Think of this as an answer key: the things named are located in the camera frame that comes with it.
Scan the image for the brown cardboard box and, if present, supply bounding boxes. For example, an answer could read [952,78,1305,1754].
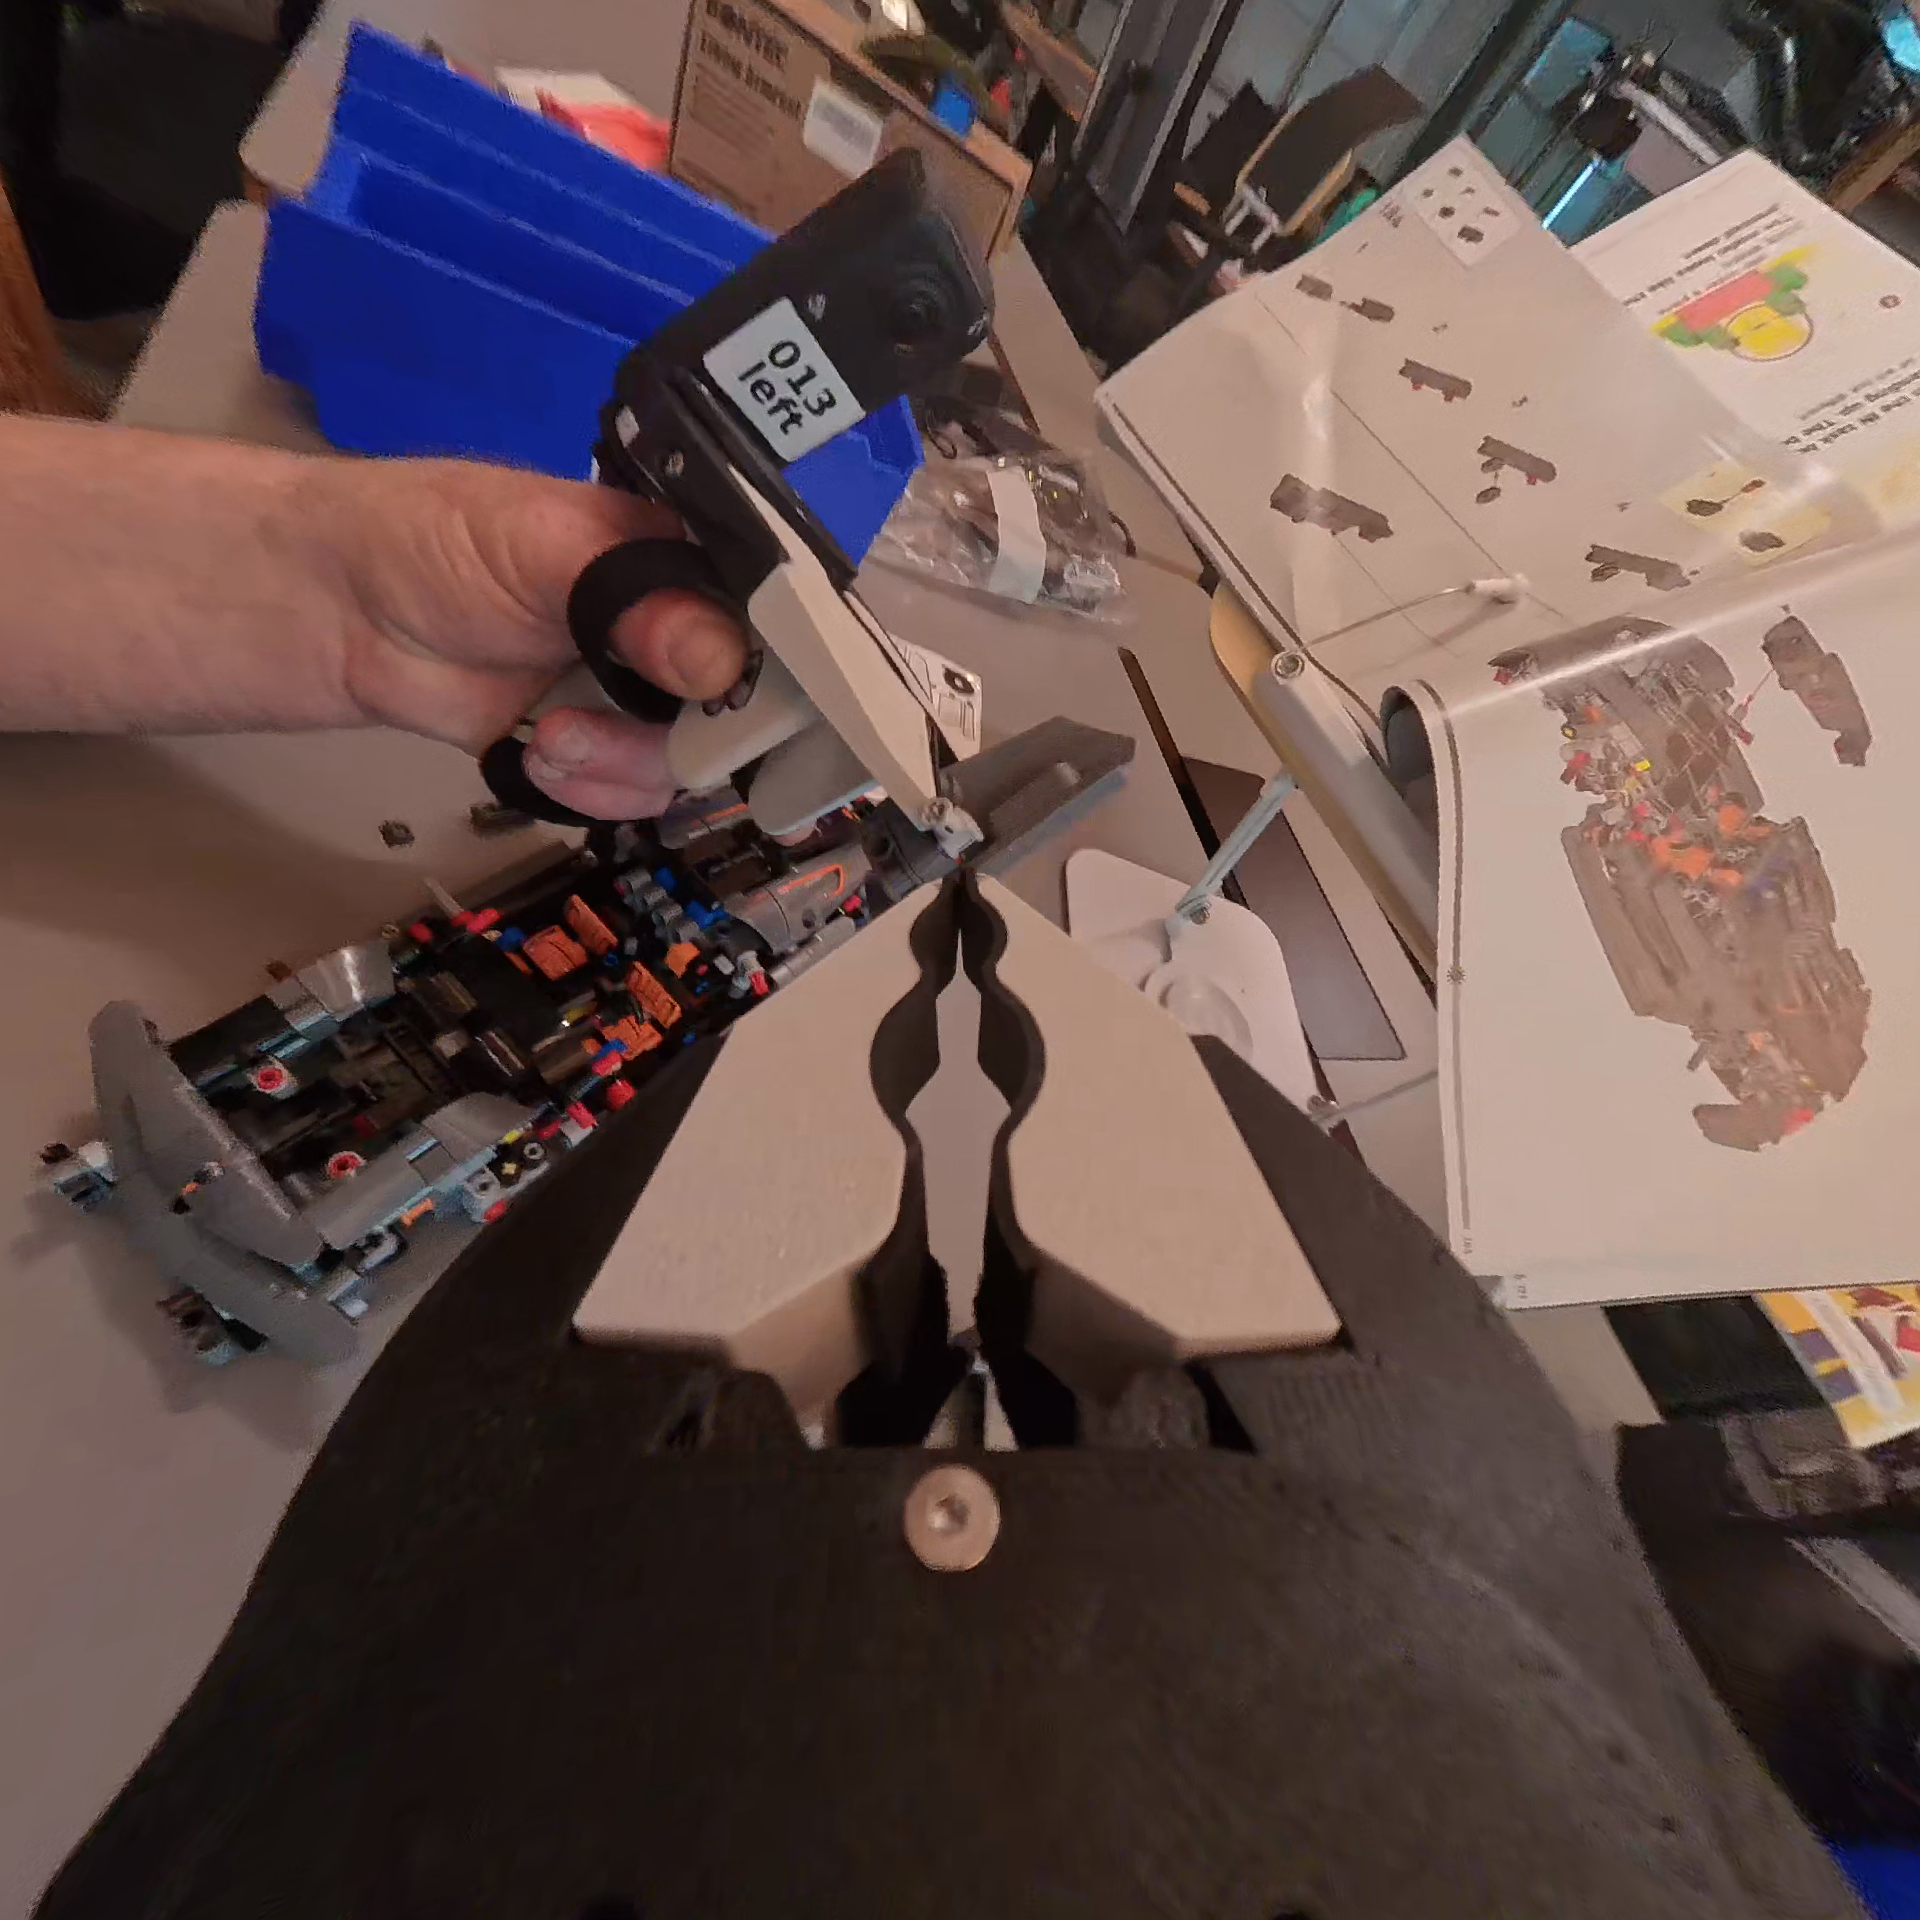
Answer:
[667,0,1035,260]

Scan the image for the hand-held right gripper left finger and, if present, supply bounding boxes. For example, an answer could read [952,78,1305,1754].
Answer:
[573,885,963,1421]

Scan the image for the wooden pillar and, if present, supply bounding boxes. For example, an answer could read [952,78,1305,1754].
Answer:
[0,172,114,431]

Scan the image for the blue tagged plastic bin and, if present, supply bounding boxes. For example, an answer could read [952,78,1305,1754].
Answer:
[253,23,925,571]

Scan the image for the person's left hand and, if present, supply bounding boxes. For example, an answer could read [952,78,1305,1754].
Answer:
[318,446,761,828]

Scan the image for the long dark grey lego panel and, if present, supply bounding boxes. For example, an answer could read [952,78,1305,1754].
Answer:
[900,716,1139,889]

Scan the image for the person's left forearm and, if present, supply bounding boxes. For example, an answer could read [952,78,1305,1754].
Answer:
[0,413,363,741]

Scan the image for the large grey lego vehicle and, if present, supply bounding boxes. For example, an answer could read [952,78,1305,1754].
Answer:
[42,795,903,1371]

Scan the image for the large clear plastic bag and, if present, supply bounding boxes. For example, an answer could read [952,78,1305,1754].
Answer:
[870,434,1139,625]

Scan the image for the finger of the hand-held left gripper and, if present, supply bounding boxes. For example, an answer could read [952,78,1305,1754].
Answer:
[745,492,949,816]
[855,584,989,770]

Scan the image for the white book stand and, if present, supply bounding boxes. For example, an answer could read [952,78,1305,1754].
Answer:
[1063,575,1451,1120]

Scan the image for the lego instruction booklet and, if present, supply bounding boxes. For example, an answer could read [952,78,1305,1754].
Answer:
[1094,138,1920,1311]

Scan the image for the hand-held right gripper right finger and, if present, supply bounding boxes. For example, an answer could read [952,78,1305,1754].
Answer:
[960,871,1345,1417]

